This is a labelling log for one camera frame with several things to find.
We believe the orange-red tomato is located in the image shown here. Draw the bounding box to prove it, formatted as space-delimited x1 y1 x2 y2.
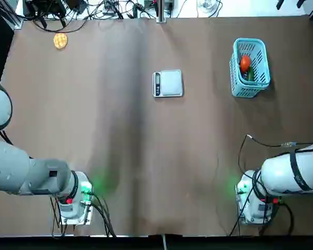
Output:
239 55 252 72

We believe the silver digital kitchen scale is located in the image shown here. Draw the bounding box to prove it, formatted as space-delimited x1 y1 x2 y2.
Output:
152 69 184 98

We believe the light blue plastic basket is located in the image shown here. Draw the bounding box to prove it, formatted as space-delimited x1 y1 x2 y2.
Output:
229 37 271 98

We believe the round golden waffle bread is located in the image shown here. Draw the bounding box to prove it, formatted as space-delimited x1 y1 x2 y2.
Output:
53 33 68 51

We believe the black power adapter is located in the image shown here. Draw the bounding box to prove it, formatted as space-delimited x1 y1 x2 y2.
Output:
67 0 87 14

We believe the black box with red logo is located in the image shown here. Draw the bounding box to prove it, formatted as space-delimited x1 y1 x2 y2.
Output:
25 0 67 17

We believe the black left arm cable bundle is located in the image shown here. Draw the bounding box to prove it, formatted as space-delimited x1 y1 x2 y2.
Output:
90 191 118 238

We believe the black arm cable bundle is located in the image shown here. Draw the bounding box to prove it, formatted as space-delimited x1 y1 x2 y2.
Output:
229 168 295 237
90 191 118 238

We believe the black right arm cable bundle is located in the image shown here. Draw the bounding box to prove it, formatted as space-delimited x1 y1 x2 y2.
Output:
229 168 295 237

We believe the aluminium profile post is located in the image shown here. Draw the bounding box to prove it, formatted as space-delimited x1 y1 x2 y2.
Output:
156 0 167 23

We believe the thin black cable with plug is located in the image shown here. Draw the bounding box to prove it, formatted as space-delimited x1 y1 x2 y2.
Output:
237 134 313 180

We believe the aluminium frame rail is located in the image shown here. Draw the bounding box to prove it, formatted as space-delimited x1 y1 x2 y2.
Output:
4 5 24 30

